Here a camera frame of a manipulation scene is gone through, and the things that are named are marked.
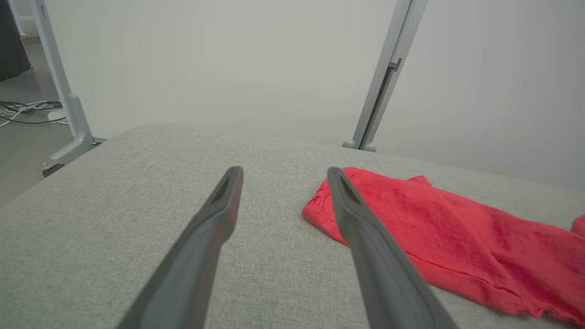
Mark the red basketball jersey white trim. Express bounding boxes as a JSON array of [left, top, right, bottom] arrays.
[[302, 167, 585, 327]]

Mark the grey curved partition foot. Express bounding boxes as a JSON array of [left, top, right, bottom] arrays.
[[38, 94, 108, 178]]

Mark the grey metal partition post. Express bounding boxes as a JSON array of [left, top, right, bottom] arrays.
[[352, 0, 429, 151]]

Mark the black floor cable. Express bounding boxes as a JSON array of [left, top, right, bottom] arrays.
[[0, 101, 62, 125]]

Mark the white floor cable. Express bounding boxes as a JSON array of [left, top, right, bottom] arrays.
[[0, 101, 51, 127]]

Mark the grey partition end post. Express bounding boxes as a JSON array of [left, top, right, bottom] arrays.
[[28, 0, 74, 99]]

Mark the dark grey furniture piece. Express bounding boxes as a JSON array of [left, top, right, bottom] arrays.
[[0, 0, 32, 82]]

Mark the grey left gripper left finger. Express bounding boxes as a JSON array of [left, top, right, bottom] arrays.
[[117, 166, 244, 329]]

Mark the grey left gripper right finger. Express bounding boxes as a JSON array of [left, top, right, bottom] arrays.
[[327, 167, 460, 329]]

